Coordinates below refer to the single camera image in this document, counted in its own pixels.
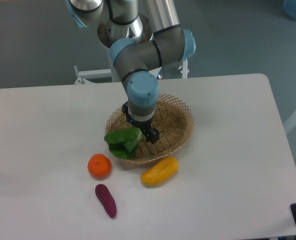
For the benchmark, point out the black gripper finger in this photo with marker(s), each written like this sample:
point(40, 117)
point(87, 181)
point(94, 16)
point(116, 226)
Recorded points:
point(125, 110)
point(152, 135)

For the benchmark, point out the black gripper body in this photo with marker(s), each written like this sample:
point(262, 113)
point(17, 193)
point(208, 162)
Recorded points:
point(144, 126)

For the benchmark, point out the green bok choy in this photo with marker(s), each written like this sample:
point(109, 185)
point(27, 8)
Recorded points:
point(123, 143)

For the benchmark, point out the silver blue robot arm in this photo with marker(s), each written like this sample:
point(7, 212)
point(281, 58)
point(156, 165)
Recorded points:
point(131, 57)

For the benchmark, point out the woven wicker basket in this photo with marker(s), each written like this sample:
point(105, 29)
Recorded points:
point(174, 121)

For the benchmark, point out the yellow mango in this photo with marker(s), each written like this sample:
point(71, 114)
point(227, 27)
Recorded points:
point(161, 172)

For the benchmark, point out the orange tangerine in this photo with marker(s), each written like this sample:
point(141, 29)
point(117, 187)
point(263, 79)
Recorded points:
point(99, 166)

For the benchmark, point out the purple sweet potato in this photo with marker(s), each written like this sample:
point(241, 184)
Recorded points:
point(106, 199)

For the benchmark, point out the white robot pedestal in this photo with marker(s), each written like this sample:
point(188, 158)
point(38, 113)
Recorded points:
point(105, 75)

